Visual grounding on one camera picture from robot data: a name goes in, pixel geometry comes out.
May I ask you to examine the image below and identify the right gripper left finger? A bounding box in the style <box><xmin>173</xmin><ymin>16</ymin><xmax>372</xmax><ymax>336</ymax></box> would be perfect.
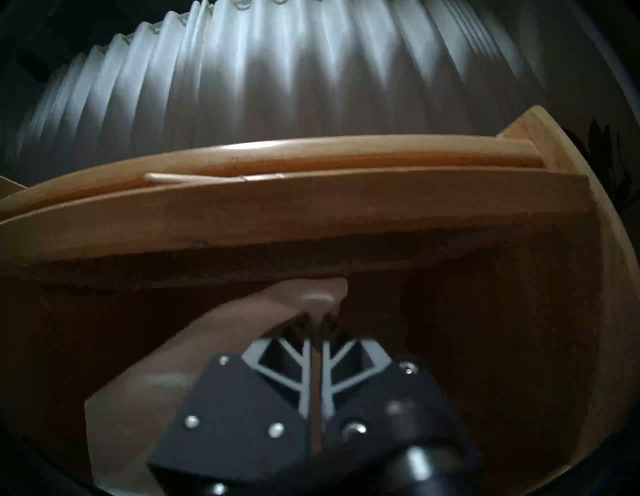
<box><xmin>147</xmin><ymin>312</ymin><xmax>313</xmax><ymax>490</ymax></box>

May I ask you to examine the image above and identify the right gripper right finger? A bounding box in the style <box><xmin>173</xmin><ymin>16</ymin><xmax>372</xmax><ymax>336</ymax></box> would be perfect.
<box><xmin>319</xmin><ymin>312</ymin><xmax>482</xmax><ymax>463</ymax></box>

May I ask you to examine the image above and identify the white shirt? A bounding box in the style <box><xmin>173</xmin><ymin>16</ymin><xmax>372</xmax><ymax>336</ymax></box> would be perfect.
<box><xmin>84</xmin><ymin>278</ymin><xmax>349</xmax><ymax>496</ymax></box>

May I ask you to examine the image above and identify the wooden cabinet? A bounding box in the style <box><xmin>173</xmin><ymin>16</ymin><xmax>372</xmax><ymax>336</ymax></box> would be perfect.
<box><xmin>0</xmin><ymin>105</ymin><xmax>640</xmax><ymax>496</ymax></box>

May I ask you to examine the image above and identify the tall dark leafy plant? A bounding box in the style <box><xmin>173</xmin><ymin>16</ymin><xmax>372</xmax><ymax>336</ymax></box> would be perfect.
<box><xmin>565</xmin><ymin>117</ymin><xmax>640</xmax><ymax>211</ymax></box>

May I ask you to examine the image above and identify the grey pleated curtain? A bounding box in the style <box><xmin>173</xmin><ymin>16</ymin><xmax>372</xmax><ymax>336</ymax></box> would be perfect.
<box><xmin>0</xmin><ymin>0</ymin><xmax>640</xmax><ymax>187</ymax></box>

